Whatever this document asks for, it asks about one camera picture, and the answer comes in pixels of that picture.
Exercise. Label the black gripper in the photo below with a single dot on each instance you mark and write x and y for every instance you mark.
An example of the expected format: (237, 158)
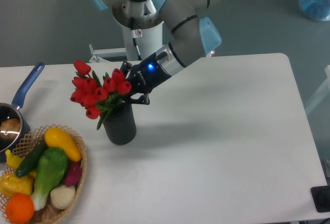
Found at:
(144, 77)

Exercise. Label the red tulip bouquet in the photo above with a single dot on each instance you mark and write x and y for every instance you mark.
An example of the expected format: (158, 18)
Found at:
(99, 98)

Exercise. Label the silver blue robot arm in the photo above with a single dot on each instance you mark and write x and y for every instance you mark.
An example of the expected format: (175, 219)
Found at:
(165, 36)

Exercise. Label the dark grey ribbed vase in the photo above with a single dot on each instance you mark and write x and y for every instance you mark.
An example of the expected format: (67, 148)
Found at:
(121, 127)

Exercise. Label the yellow squash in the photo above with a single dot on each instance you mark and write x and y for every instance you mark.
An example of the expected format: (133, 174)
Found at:
(56, 137)

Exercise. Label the green bok choy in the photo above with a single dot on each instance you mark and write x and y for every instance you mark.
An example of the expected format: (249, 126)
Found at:
(50, 170)

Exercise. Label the woven wicker basket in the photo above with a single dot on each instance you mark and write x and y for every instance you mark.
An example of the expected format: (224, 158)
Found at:
(50, 214)

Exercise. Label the dark green cucumber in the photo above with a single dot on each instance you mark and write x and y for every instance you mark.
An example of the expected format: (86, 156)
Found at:
(30, 162)

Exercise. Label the brown bread bun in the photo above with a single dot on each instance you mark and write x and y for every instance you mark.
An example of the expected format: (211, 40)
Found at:
(10, 129)

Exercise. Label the white garlic bulb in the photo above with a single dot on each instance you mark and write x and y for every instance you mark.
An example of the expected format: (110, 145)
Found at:
(62, 196)

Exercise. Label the yellow banana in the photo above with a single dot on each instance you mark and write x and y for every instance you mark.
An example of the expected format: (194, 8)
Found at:
(12, 160)

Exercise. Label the yellow bell pepper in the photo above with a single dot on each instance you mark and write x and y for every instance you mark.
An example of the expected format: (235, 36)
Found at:
(12, 185)

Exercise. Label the orange fruit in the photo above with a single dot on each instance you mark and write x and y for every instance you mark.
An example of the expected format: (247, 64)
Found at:
(19, 209)

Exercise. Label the black device at edge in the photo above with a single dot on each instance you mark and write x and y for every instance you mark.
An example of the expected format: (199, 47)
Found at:
(320, 196)

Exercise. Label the white metal base frame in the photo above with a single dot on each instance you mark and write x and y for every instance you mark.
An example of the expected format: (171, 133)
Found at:
(103, 55)

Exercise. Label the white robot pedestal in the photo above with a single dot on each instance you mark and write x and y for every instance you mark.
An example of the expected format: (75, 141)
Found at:
(148, 41)

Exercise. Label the white bolt post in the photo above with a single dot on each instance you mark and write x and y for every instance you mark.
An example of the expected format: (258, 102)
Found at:
(210, 54)

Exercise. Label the blue handled saucepan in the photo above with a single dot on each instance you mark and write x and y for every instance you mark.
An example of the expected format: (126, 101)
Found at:
(12, 110)

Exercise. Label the white frame at right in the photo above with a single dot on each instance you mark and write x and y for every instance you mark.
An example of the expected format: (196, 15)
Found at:
(320, 93)

